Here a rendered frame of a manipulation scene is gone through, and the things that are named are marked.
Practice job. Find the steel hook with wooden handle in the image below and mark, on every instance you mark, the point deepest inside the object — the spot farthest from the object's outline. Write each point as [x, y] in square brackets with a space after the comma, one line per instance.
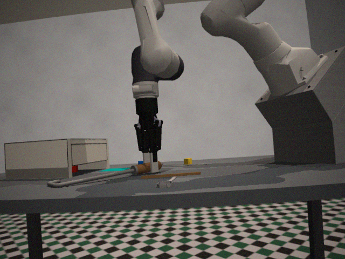
[135, 170]

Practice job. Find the small yellow cube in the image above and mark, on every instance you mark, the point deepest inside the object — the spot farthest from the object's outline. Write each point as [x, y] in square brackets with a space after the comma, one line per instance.
[187, 161]

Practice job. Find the small beige cabinet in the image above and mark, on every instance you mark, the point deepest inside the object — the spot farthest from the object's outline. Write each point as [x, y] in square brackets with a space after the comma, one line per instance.
[53, 159]

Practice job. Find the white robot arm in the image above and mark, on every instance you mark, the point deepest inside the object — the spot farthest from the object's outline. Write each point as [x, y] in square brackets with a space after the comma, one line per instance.
[283, 67]

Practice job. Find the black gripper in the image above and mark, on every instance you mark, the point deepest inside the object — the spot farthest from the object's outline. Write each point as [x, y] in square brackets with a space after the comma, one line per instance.
[147, 108]

